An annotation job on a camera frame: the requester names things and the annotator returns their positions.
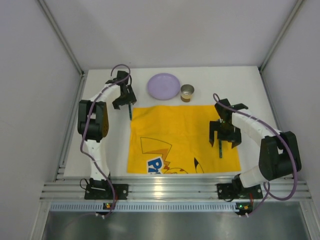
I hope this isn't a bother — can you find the fork with teal handle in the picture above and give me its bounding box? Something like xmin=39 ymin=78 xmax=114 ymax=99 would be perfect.
xmin=128 ymin=104 xmax=133 ymax=121

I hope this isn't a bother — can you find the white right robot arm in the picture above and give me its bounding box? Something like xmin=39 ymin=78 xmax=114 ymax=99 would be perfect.
xmin=209 ymin=93 xmax=302 ymax=193

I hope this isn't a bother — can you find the yellow cartoon print cloth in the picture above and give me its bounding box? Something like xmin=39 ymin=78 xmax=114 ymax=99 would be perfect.
xmin=127 ymin=105 xmax=241 ymax=175

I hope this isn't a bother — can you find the black left arm base bracket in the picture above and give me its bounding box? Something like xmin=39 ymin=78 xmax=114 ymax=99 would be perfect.
xmin=84 ymin=184 xmax=129 ymax=200

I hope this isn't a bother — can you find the black right arm base bracket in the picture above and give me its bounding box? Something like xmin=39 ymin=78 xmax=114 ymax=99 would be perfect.
xmin=216 ymin=183 xmax=263 ymax=202

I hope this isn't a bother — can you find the perforated grey cable duct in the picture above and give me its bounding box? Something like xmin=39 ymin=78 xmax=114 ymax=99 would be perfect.
xmin=50 ymin=201 xmax=252 ymax=213

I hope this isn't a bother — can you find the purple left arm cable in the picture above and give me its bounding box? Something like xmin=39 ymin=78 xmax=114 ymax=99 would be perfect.
xmin=79 ymin=64 xmax=132 ymax=219

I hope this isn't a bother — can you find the metal cup with brown base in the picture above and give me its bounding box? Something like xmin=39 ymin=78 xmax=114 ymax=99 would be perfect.
xmin=180 ymin=84 xmax=195 ymax=103

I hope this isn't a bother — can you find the spoon with teal handle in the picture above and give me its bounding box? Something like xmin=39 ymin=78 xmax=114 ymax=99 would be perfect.
xmin=218 ymin=139 xmax=223 ymax=159

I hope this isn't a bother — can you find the aluminium mounting rail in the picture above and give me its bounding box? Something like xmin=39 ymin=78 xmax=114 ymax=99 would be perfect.
xmin=39 ymin=175 xmax=312 ymax=201

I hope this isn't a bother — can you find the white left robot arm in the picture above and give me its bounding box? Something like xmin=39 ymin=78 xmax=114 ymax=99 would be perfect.
xmin=77 ymin=70 xmax=137 ymax=184

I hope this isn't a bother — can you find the purple plastic plate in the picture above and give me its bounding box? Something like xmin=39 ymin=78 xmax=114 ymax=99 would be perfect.
xmin=147 ymin=73 xmax=181 ymax=100

